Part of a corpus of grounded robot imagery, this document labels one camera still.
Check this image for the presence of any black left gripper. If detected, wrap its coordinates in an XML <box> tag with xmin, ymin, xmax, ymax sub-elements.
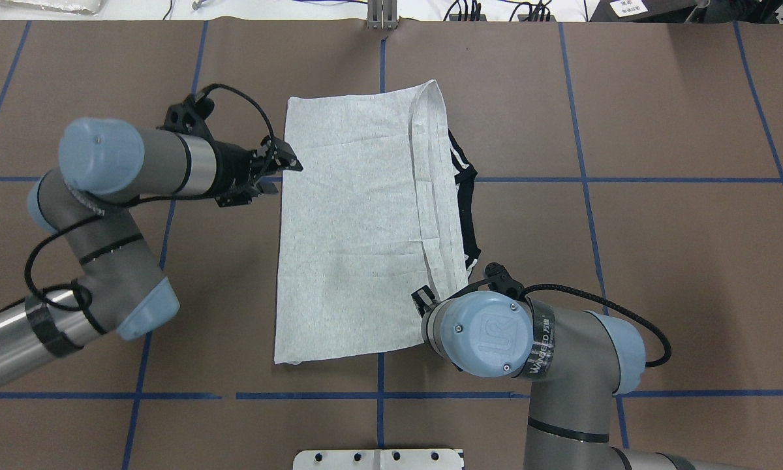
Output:
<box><xmin>212</xmin><ymin>136</ymin><xmax>304</xmax><ymax>208</ymax></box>

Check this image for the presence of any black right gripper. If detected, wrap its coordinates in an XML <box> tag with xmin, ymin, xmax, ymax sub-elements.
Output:
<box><xmin>410</xmin><ymin>286</ymin><xmax>441</xmax><ymax>319</ymax></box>

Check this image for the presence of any grey cartoon print t-shirt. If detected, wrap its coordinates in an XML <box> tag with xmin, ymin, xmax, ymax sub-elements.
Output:
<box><xmin>274</xmin><ymin>80</ymin><xmax>468</xmax><ymax>365</ymax></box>

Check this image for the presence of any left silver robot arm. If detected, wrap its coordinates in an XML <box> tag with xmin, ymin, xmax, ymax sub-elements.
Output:
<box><xmin>0</xmin><ymin>117</ymin><xmax>303</xmax><ymax>388</ymax></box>

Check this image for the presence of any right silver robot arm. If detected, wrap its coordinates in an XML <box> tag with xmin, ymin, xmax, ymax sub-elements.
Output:
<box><xmin>412</xmin><ymin>281</ymin><xmax>726</xmax><ymax>469</ymax></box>

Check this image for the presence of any clear plastic bag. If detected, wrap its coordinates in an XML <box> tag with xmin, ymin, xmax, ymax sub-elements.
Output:
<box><xmin>0</xmin><ymin>0</ymin><xmax>106</xmax><ymax>15</ymax></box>

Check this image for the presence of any brown paper table cover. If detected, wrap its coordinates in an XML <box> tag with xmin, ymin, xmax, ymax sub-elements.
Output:
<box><xmin>0</xmin><ymin>18</ymin><xmax>783</xmax><ymax>469</ymax></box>

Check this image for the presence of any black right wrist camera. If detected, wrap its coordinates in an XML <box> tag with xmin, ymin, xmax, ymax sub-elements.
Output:
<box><xmin>478</xmin><ymin>262</ymin><xmax>525</xmax><ymax>301</ymax></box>

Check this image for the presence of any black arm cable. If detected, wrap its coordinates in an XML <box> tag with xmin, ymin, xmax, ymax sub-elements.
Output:
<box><xmin>23</xmin><ymin>84</ymin><xmax>278</xmax><ymax>313</ymax></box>

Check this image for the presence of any white camera mast base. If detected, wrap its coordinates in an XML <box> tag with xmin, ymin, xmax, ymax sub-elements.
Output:
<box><xmin>292</xmin><ymin>448</ymin><xmax>465</xmax><ymax>469</ymax></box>

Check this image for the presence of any aluminium frame post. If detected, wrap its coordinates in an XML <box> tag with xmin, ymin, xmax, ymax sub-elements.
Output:
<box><xmin>365</xmin><ymin>0</ymin><xmax>399</xmax><ymax>31</ymax></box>

